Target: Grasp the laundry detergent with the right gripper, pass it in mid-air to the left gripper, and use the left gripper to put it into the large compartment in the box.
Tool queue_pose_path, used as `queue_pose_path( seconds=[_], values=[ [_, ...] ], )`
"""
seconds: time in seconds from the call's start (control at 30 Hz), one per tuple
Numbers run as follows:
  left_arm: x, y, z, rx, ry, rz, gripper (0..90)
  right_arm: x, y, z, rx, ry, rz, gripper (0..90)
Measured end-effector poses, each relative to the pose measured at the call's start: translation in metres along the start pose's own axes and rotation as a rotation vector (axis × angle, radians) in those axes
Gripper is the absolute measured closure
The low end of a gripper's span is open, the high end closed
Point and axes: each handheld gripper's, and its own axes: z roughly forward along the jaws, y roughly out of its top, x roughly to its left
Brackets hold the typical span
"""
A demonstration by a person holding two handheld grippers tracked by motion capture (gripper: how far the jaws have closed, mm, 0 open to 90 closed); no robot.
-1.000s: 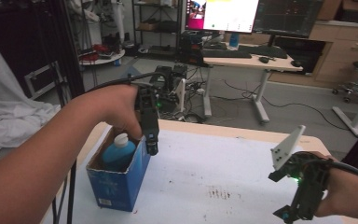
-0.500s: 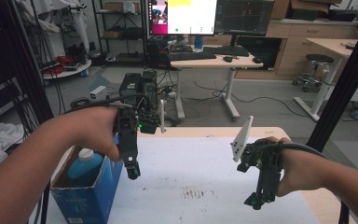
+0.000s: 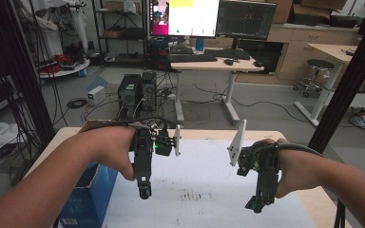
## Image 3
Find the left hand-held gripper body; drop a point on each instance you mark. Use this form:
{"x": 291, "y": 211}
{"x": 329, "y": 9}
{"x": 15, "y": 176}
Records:
{"x": 143, "y": 158}

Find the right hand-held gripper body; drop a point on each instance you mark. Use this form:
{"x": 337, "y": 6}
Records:
{"x": 266, "y": 164}

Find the blue cardboard box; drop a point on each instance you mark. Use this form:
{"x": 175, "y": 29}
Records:
{"x": 88, "y": 199}

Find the person's right hand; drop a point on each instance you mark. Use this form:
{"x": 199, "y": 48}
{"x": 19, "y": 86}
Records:
{"x": 297, "y": 171}

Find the person's left hand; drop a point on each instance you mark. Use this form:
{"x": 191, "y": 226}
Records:
{"x": 111, "y": 145}

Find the white paper sheet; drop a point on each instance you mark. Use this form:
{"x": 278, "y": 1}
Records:
{"x": 202, "y": 177}

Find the black computer tower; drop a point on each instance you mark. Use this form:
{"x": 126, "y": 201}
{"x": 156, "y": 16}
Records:
{"x": 148, "y": 90}
{"x": 128, "y": 91}

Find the small white box device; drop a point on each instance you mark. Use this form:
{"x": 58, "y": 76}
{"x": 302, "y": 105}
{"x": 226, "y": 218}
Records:
{"x": 95, "y": 94}

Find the black computer mouse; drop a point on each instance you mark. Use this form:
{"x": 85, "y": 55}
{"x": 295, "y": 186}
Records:
{"x": 228, "y": 62}
{"x": 258, "y": 64}

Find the black keyboard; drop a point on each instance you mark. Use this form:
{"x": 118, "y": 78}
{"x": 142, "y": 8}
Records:
{"x": 231, "y": 53}
{"x": 191, "y": 58}

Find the black round stool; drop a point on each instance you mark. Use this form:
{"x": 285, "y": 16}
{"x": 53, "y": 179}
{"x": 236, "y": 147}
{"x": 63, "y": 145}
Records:
{"x": 320, "y": 65}

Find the wooden desk with white legs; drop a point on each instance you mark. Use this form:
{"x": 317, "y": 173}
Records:
{"x": 209, "y": 65}

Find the white round platform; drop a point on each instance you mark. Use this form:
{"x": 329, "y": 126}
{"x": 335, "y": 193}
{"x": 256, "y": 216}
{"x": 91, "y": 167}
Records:
{"x": 66, "y": 72}

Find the blue cup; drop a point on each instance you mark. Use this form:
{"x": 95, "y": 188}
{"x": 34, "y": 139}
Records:
{"x": 199, "y": 44}

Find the wooden cabinet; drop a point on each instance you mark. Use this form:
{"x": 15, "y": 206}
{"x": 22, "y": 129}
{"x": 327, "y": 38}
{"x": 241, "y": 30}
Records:
{"x": 297, "y": 41}

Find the black shelf rack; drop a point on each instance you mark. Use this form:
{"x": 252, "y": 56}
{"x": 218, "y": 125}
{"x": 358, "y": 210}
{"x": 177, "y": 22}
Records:
{"x": 120, "y": 31}

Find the long wooden desk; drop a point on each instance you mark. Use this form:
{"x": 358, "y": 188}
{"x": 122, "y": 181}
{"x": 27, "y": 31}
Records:
{"x": 329, "y": 50}

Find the bright lit monitor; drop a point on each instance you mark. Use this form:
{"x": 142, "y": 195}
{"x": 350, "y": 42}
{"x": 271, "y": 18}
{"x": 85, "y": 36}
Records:
{"x": 190, "y": 19}

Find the dark monitor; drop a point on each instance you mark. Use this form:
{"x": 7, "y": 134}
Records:
{"x": 245, "y": 19}

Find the black slanted metal frame post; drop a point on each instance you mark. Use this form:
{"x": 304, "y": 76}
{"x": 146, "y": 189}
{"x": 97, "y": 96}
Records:
{"x": 345, "y": 91}

